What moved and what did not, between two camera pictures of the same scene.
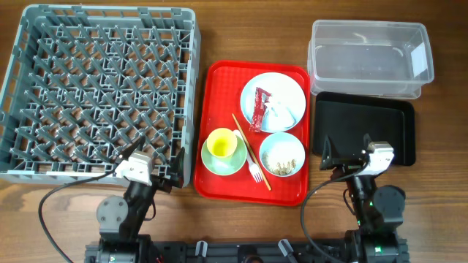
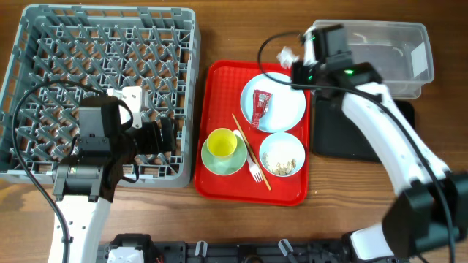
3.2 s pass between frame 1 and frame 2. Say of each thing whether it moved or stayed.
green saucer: stayed
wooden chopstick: stayed
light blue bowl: stayed
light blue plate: stayed
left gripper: moved
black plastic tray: stayed
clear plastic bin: stayed
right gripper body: moved
